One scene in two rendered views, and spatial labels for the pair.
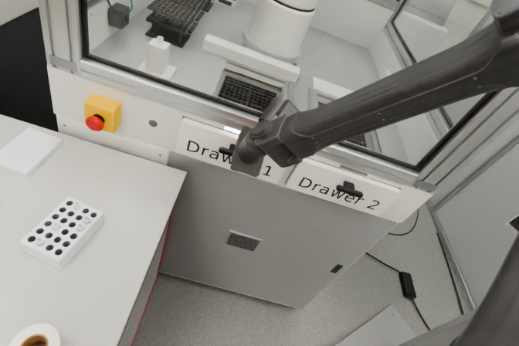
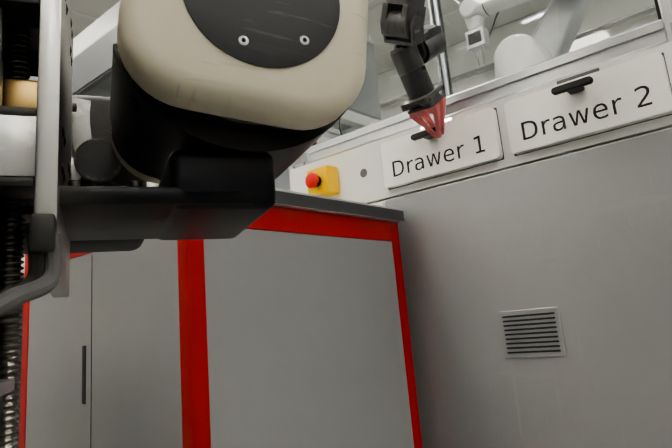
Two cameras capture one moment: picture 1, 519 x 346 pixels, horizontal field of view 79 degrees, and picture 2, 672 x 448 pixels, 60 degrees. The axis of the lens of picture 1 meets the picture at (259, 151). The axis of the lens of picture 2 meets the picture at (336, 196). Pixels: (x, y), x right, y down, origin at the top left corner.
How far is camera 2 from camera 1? 1.23 m
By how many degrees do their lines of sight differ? 71
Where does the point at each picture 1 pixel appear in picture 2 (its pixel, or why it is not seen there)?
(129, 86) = (340, 145)
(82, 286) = not seen: hidden behind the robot
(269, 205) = (520, 212)
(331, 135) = not seen: outside the picture
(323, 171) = (536, 96)
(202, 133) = (400, 143)
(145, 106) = (354, 157)
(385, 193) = (638, 67)
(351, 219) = (654, 157)
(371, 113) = not seen: outside the picture
